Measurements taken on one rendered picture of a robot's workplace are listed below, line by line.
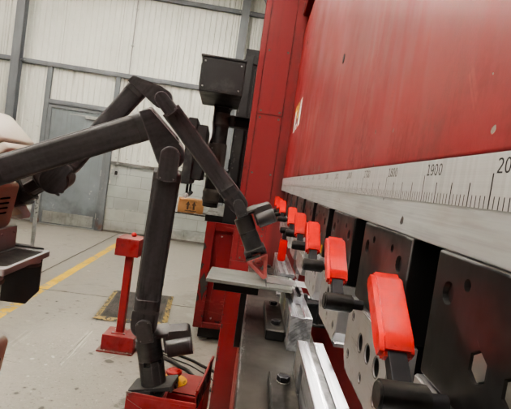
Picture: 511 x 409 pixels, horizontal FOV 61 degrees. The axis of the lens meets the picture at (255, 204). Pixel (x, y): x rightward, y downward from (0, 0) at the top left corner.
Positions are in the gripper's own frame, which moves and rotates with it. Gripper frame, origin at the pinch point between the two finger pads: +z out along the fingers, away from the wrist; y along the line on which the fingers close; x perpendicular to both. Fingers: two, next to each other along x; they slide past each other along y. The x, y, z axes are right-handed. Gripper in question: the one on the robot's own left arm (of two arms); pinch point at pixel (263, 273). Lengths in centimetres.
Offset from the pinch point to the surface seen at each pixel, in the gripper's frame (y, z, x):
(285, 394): -55, 12, 1
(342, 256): -90, -19, -14
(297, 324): -24.5, 10.3, -5.2
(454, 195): -110, -25, -19
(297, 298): -11.6, 7.6, -7.5
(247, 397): -52, 11, 9
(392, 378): -114, -16, -11
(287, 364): -33.6, 15.8, 0.3
